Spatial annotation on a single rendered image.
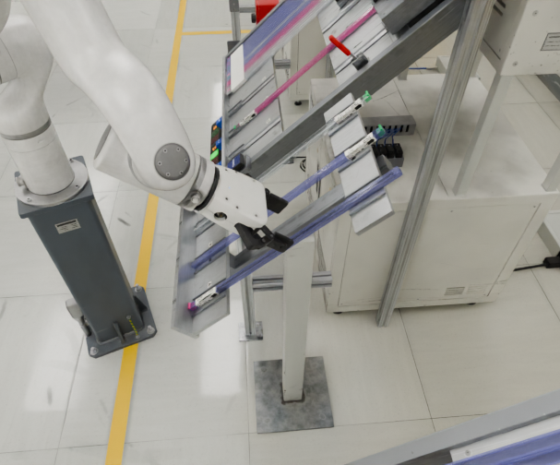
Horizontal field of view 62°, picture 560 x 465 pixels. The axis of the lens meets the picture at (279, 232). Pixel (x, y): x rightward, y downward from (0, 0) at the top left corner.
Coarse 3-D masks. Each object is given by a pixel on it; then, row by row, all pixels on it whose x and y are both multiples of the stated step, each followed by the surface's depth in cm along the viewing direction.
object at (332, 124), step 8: (368, 96) 87; (320, 128) 93; (328, 128) 92; (312, 136) 94; (320, 136) 93; (304, 144) 95; (312, 144) 94; (296, 152) 96; (280, 160) 98; (288, 160) 97; (272, 168) 99; (280, 168) 98; (264, 176) 100; (200, 224) 109
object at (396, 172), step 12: (396, 168) 73; (384, 180) 74; (360, 192) 76; (372, 192) 75; (348, 204) 77; (324, 216) 80; (336, 216) 79; (312, 228) 80; (300, 240) 82; (276, 252) 84; (252, 264) 88; (264, 264) 87; (240, 276) 89; (216, 288) 92; (228, 288) 91
